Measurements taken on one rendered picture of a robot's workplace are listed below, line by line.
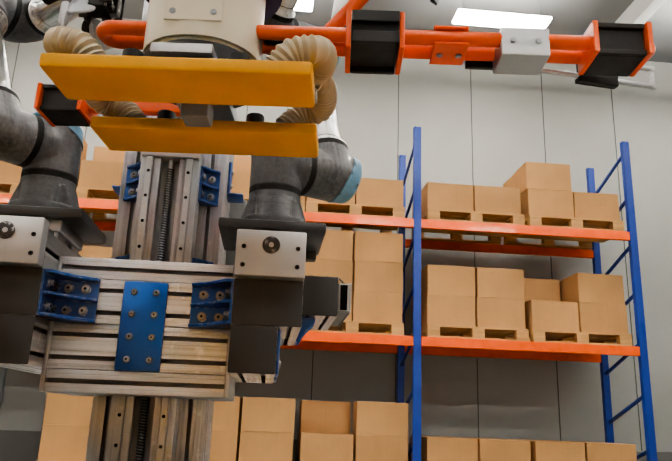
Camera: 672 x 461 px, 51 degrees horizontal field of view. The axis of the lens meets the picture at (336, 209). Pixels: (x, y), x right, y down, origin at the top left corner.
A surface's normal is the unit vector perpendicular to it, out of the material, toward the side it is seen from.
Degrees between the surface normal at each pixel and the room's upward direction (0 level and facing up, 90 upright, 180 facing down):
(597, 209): 90
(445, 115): 90
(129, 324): 90
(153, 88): 180
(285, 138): 180
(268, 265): 90
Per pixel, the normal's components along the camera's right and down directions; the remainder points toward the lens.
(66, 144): 0.80, -0.15
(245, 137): -0.04, 0.96
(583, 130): 0.10, -0.29
